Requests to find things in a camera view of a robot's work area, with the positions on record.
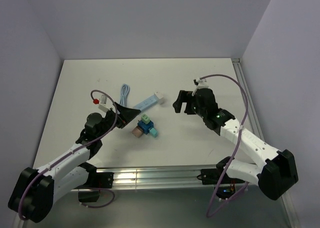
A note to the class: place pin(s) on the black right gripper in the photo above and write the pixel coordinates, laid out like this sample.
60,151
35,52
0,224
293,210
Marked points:
186,96

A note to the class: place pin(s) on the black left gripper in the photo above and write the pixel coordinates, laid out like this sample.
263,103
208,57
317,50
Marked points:
126,115

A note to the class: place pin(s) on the pink charger plug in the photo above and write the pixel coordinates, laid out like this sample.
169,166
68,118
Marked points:
137,132

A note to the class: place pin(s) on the blue cube socket adapter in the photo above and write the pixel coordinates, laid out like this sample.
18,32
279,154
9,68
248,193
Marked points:
145,127

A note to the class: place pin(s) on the light blue power strip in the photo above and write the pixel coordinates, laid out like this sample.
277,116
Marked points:
147,103

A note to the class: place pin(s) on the teal charger plug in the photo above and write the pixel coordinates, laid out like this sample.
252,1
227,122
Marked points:
153,132

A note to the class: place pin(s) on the white plug adapter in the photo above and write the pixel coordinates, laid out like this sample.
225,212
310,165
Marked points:
159,97

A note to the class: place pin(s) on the green plug adapter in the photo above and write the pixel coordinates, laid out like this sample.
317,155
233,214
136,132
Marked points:
145,119

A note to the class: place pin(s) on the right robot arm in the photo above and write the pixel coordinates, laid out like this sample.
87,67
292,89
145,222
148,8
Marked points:
272,170

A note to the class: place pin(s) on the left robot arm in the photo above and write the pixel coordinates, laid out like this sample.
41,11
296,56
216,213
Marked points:
37,189

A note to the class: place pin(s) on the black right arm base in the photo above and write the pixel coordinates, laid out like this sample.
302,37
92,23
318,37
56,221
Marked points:
215,180

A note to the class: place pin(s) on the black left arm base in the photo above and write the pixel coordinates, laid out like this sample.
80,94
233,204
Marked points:
91,191

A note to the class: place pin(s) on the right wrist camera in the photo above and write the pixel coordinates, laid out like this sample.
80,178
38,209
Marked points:
200,83

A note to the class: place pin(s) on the aluminium side rail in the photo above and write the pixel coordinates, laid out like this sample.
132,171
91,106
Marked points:
252,115

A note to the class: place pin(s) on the aluminium front rail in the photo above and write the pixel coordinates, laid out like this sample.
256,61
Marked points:
166,177

